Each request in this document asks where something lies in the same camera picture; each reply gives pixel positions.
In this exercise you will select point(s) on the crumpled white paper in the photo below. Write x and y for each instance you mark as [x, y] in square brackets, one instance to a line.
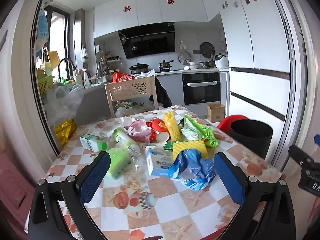
[123, 122]

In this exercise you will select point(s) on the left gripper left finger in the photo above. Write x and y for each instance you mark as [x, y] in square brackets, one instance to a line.
[46, 220]

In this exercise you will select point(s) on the white refrigerator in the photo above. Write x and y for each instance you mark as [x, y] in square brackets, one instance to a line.
[259, 61]

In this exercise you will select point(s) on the gold foil bag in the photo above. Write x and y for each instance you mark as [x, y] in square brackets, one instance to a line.
[65, 131]

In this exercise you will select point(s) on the blue white carton box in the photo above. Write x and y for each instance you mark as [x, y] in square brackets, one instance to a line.
[158, 162]

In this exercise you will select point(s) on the beige plastic chair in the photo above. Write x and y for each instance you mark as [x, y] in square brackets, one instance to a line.
[130, 89]

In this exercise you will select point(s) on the black trash bin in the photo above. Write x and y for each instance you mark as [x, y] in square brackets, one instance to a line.
[253, 134]

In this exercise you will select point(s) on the red plastic basket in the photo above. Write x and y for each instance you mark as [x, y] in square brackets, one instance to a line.
[119, 76]

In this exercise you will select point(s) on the black range hood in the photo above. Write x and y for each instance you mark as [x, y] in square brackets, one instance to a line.
[148, 39]

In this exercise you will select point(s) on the pink plastic bag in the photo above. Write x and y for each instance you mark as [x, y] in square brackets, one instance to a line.
[139, 131]

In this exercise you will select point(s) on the black kitchen faucet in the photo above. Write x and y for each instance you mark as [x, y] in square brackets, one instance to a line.
[66, 68]

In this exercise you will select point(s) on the green snack bag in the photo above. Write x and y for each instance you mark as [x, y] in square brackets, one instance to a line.
[193, 130]

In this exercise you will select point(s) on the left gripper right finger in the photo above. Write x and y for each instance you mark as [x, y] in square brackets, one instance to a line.
[265, 209]

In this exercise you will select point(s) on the white rice cooker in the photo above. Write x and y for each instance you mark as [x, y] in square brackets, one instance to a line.
[221, 61]

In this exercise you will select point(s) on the green plastic basket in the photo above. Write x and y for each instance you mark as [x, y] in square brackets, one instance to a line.
[45, 84]

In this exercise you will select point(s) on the red plastic stool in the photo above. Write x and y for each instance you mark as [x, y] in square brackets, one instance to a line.
[225, 124]

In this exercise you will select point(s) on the cardboard box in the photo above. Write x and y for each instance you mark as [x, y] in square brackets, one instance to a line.
[215, 112]

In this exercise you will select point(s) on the black wok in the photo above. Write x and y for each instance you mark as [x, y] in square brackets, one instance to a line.
[139, 68]

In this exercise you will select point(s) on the green cap milk bottle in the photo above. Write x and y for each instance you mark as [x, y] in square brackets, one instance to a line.
[93, 143]

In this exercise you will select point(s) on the checkered tablecloth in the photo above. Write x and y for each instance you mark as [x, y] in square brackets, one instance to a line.
[138, 205]

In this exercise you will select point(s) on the black jacket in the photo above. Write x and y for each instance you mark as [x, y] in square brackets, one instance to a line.
[163, 98]

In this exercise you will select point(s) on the yellow plastic cup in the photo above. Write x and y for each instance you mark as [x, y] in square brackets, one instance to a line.
[54, 59]

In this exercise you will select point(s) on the blue plastic bag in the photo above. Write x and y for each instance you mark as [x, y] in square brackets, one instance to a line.
[192, 170]

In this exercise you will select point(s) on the black built-in oven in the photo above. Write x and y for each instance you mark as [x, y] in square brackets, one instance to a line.
[201, 88]

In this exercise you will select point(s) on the steel cooking pot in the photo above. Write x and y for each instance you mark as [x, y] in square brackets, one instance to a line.
[165, 66]

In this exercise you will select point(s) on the yellow corrugated sponge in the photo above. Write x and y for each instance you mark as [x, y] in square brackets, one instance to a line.
[172, 126]

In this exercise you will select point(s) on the clear plastic bag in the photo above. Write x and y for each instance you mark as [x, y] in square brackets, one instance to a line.
[62, 104]

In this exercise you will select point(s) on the vegetables in plastic bag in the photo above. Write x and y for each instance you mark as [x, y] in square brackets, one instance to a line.
[128, 108]

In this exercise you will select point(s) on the red paper cup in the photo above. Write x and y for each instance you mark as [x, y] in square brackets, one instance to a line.
[159, 132]

